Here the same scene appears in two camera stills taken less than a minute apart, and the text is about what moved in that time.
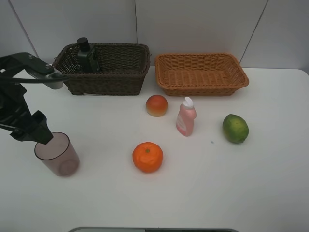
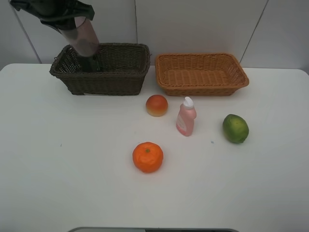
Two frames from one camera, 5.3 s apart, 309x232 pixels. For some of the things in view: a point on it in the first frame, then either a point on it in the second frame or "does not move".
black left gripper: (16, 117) → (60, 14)
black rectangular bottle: (88, 60) does not move
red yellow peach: (157, 105) does not move
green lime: (235, 128) does not move
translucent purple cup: (59, 154) → (83, 39)
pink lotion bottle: (186, 116) does not move
